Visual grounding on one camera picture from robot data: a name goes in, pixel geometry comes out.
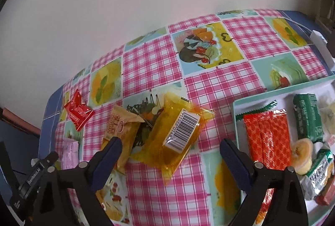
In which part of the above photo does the red twisted candy packet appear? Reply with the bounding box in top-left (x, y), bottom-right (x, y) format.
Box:
top-left (64, 89), bottom-right (95, 131)

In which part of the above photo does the white power adapter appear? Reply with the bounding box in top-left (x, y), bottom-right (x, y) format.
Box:
top-left (310, 30), bottom-right (334, 71)

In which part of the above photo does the cream jelly cup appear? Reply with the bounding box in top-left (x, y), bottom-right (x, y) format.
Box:
top-left (291, 138), bottom-right (313, 176)

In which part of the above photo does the orange potato chip packet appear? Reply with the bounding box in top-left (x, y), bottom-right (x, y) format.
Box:
top-left (100, 105), bottom-right (144, 175)

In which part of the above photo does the white teal tray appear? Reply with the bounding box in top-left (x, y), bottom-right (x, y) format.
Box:
top-left (232, 76), bottom-right (334, 225)

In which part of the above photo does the yellow transparent snack packet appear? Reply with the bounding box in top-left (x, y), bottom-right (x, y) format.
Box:
top-left (131, 92), bottom-right (215, 185)

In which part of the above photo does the red gold patterned packet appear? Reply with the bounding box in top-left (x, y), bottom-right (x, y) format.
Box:
top-left (243, 109), bottom-right (291, 171)

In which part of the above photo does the blue striped cloth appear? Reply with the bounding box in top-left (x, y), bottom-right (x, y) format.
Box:
top-left (38, 87), bottom-right (63, 159)

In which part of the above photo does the white green cracker packet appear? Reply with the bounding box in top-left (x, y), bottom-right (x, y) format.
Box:
top-left (300, 148), bottom-right (334, 200)

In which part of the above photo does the green snack packet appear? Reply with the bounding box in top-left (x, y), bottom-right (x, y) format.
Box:
top-left (293, 93), bottom-right (324, 143)

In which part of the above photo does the pink snack packet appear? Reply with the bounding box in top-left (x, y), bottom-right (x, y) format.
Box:
top-left (61, 138), bottom-right (79, 169)

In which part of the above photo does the dark red snack packet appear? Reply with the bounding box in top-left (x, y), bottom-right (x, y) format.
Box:
top-left (315, 176), bottom-right (335, 205)

